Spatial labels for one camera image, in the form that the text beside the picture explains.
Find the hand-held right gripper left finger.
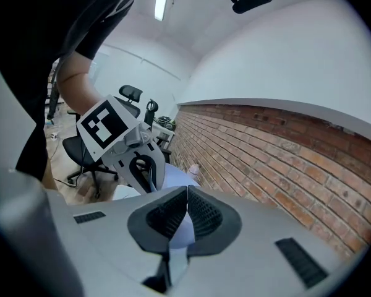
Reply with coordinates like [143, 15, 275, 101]
[46, 185, 189, 297]

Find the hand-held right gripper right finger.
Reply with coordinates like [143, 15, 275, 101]
[172, 185, 369, 297]

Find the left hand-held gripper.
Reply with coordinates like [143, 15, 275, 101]
[75, 93, 167, 196]

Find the blue big plate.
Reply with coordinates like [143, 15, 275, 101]
[156, 162, 202, 250]

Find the person's left forearm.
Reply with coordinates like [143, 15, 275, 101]
[56, 53, 109, 118]

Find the green and black bag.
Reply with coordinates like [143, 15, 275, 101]
[157, 115, 177, 132]

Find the black office chair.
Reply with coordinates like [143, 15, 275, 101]
[143, 99, 171, 155]
[62, 84, 143, 192]

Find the person's black shirt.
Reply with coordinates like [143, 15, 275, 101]
[0, 0, 140, 182]

